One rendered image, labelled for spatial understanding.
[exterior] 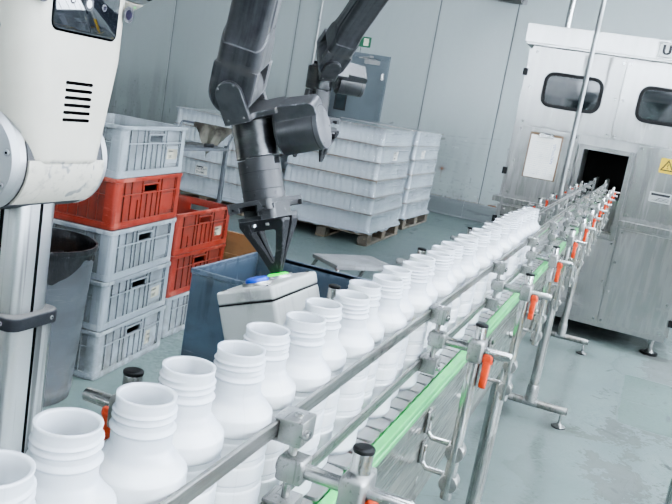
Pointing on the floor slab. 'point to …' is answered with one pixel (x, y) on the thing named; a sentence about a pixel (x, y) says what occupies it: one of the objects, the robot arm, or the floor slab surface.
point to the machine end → (605, 167)
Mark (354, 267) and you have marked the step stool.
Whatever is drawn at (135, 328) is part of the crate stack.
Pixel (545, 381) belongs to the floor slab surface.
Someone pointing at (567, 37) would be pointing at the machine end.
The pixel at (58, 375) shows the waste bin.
